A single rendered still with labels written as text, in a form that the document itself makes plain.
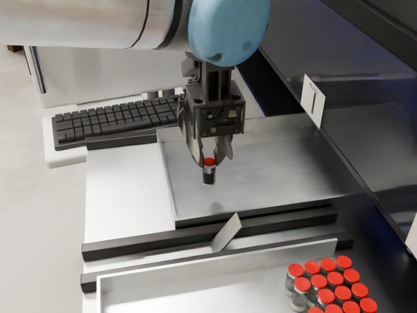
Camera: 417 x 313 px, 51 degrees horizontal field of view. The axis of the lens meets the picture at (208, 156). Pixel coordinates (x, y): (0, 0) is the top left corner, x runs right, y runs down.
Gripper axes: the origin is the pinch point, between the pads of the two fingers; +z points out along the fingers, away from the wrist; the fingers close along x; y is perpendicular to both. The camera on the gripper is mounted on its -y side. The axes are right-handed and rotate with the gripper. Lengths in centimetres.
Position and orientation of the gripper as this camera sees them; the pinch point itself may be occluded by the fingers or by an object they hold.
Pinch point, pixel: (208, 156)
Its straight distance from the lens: 69.7
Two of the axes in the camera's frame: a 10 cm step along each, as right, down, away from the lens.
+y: 2.0, 5.9, -7.8
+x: 9.8, -1.2, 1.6
